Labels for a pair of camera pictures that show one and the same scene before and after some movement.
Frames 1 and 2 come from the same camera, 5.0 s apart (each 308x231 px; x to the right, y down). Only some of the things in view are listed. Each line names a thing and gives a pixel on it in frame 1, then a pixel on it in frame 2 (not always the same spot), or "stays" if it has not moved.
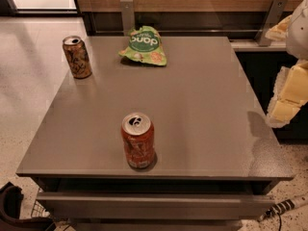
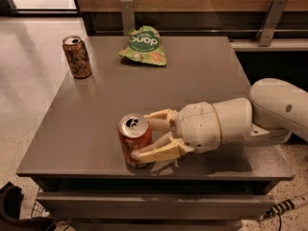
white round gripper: [298, 38] -> [198, 126]
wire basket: [38, 210] stays
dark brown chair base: [11, 196] stays
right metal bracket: [272, 17] stays
